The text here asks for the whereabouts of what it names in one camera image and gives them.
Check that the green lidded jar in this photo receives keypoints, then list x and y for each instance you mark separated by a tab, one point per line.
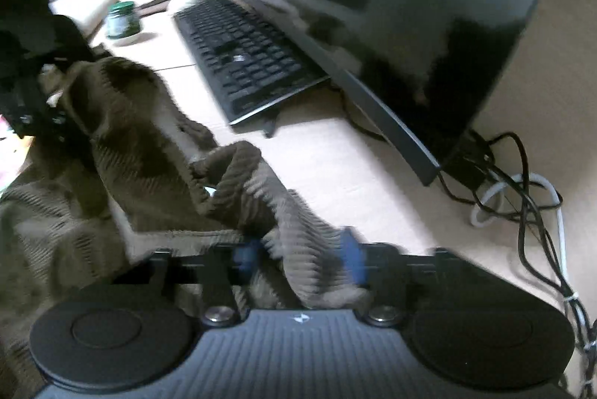
122	20

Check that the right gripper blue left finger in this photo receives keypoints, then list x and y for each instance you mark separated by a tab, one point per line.
223	268

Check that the brown polka dot sweater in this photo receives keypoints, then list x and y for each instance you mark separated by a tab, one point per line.
139	174

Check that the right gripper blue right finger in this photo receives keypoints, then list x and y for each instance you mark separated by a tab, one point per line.
380	270

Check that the black keyboard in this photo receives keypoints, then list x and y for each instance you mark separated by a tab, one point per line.
249	64

